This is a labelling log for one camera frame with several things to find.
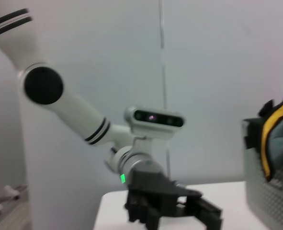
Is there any grey-green perforated storage box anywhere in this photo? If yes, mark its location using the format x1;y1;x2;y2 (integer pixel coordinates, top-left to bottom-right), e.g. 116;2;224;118
241;117;283;230

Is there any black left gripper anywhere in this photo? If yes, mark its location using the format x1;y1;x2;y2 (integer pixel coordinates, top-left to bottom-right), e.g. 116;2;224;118
125;169;224;230

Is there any black cloth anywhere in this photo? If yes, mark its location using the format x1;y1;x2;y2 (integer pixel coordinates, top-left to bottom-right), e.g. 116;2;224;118
258;99;275;117

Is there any green towel with yellow underside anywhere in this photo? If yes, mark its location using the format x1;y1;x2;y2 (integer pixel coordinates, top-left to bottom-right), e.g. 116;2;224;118
258;75;283;184

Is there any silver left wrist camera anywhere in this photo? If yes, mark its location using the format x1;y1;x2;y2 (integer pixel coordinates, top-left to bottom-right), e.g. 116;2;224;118
124;106;185;142

